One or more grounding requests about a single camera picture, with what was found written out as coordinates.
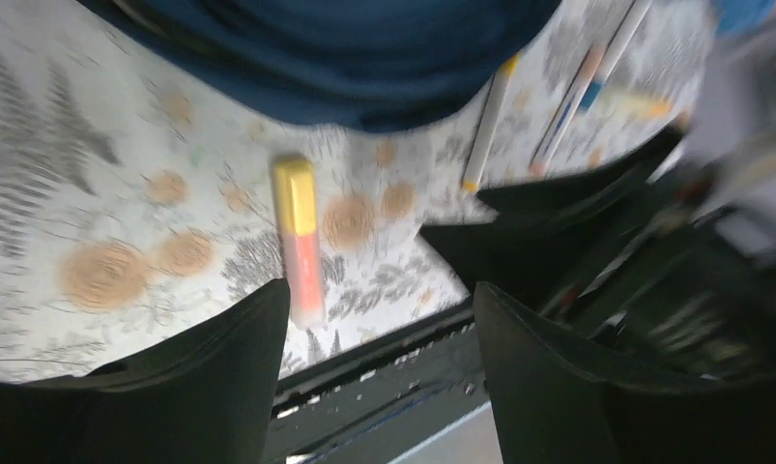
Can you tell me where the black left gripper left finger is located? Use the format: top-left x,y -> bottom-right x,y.
0,279 -> 290,463

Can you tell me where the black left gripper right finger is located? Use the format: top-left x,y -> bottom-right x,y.
474,282 -> 776,463

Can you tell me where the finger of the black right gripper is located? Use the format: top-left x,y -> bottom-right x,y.
419,126 -> 684,307

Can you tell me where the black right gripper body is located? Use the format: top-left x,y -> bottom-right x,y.
554,167 -> 776,378

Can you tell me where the orange capped white marker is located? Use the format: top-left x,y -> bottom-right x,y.
529,43 -> 606,177

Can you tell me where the yellow capped white marker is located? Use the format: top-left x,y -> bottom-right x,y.
461,53 -> 519,193

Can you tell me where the blue capped white marker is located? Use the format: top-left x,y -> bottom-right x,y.
579,0 -> 650,111

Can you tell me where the navy blue backpack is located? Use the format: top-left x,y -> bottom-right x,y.
86,0 -> 559,133

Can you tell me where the pink highlighter pen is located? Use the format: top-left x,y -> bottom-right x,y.
272,154 -> 326,330

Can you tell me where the yellow highlighter pen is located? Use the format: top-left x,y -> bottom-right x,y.
606,90 -> 674,119

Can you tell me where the floral table mat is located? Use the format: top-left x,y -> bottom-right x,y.
0,1 -> 716,382

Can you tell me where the blue pikachu cloth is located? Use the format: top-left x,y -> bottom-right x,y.
709,0 -> 776,36

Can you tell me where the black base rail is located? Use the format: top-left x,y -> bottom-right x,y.
262,301 -> 489,463

